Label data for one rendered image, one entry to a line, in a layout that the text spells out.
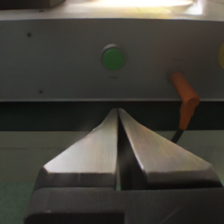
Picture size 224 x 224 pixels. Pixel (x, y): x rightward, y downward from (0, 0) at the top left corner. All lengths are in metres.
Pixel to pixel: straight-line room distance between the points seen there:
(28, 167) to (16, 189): 0.89
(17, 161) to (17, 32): 0.15
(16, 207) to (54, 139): 0.89
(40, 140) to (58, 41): 0.11
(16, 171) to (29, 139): 0.06
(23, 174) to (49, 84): 0.12
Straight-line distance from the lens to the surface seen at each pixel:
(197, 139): 0.25
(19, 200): 1.13
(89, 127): 0.22
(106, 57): 0.21
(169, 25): 0.22
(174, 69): 0.24
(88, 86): 0.24
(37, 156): 0.26
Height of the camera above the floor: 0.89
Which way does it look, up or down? 34 degrees down
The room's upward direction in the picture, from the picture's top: straight up
